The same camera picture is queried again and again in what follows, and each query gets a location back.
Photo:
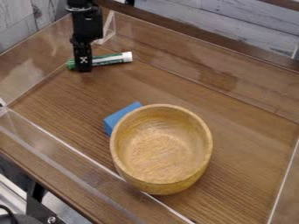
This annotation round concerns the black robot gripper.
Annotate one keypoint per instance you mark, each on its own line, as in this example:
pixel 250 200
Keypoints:
pixel 87 24

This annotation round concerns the green and white marker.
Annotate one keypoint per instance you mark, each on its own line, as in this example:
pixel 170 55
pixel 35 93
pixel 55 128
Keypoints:
pixel 103 60

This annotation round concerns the brown wooden bowl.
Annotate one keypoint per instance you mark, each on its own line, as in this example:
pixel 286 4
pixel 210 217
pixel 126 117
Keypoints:
pixel 160 146

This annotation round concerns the blue rectangular block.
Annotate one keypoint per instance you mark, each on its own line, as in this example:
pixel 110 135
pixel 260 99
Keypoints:
pixel 112 119

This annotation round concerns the black metal table frame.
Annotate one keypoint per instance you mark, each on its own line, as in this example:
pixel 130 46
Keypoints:
pixel 36 209

